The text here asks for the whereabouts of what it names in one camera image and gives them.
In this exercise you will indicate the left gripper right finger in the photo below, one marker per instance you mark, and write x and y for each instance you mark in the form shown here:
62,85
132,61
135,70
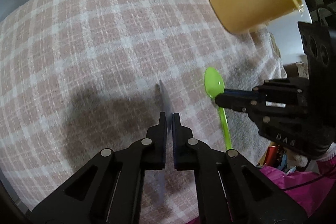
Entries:
229,188

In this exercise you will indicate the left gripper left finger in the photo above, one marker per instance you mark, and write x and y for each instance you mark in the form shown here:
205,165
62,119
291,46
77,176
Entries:
108,188

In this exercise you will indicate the clear purple plastic spoon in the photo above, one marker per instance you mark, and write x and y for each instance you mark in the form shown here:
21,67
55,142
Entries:
163,174

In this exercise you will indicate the pink plaid cloth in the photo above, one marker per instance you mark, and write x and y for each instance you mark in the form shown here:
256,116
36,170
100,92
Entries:
78,76

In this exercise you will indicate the right gloved hand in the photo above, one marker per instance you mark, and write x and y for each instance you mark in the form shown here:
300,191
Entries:
294,159

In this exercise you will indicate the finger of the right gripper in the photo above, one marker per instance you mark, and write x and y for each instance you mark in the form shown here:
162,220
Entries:
238,104
239,93

